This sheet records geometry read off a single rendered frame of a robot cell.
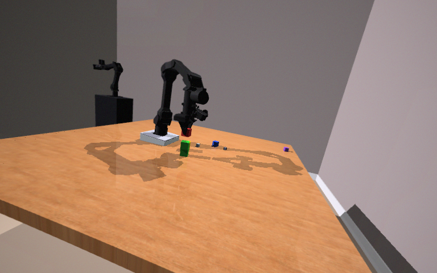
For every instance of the green block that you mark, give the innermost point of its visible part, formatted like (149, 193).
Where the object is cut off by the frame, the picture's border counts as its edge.
(184, 152)
(184, 145)

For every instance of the red block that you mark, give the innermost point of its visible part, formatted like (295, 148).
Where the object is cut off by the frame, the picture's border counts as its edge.
(188, 133)

